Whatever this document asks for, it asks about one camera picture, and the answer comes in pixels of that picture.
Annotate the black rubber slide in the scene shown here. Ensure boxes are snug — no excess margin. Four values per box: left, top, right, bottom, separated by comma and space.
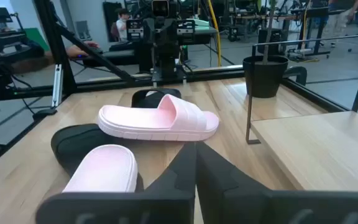
131, 88, 182, 110
50, 123, 145, 193

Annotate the green plant in black pot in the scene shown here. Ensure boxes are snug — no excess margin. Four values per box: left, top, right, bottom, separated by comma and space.
242, 0, 290, 100

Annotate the person's hand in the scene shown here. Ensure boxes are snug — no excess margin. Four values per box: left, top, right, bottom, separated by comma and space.
66, 40, 101, 59

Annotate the black workbench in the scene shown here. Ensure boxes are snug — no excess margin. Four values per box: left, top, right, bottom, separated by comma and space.
290, 6, 348, 58

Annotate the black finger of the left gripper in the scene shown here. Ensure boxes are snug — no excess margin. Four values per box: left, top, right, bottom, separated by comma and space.
149, 19, 162, 43
161, 19, 175, 43

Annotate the green board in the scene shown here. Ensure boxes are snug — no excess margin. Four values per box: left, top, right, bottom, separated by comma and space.
23, 27, 51, 52

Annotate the dark desk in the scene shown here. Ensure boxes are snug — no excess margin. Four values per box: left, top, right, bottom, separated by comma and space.
178, 26, 220, 45

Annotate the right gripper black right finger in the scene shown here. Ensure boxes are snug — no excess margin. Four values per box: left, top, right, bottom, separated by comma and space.
196, 141, 358, 224

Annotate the yellow hose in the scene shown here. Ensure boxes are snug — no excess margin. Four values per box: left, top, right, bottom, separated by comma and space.
206, 0, 223, 68

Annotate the person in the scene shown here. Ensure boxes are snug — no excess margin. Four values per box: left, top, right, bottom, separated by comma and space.
321, 0, 358, 48
115, 8, 132, 43

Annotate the pink rubber slide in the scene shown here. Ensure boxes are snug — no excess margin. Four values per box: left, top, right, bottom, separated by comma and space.
97, 93, 220, 142
62, 144, 139, 194

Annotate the silver metal bracket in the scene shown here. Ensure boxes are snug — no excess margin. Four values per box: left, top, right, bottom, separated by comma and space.
51, 63, 64, 108

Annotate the black aluminium table frame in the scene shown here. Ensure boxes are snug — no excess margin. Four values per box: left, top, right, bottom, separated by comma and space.
0, 0, 349, 175

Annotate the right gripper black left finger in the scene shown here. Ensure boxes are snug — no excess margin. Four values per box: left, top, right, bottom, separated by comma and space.
35, 142, 197, 224

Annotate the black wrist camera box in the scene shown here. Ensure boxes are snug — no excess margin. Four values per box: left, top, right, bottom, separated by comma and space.
150, 0, 171, 19

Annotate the wooden shelf with black frame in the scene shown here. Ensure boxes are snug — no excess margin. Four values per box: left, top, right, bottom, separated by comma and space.
245, 32, 358, 192

